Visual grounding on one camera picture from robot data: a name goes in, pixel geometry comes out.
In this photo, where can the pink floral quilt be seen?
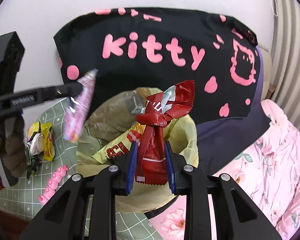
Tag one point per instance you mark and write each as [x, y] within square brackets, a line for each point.
[277, 167]

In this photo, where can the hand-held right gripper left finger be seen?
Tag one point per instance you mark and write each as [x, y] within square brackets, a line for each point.
[132, 167]

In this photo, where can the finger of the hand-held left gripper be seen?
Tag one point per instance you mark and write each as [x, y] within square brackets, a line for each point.
[60, 90]

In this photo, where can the pink snack wrapper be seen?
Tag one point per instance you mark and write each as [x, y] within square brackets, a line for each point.
[81, 110]

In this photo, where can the yellow snack wrapper red label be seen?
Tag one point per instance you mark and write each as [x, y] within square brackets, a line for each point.
[48, 142]

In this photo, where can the yellow plastic trash bag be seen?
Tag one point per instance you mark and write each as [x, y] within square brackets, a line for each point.
[188, 140]

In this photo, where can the pink caterpillar toy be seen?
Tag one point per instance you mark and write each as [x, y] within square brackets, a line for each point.
[53, 180]

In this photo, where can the person's left hand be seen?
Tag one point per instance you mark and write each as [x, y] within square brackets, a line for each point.
[16, 152]

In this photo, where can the gold crinkled snack wrapper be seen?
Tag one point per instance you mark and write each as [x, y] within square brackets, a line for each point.
[110, 152]

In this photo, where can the white crumpled wrapper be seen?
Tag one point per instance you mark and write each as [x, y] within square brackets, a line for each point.
[37, 145]

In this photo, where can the green checked tablecloth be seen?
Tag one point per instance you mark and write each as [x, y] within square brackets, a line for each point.
[65, 155]

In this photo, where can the grey striped curtain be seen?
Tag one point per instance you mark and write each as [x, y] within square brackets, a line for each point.
[290, 55]

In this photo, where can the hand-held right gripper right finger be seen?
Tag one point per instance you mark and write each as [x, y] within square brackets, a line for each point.
[170, 170]

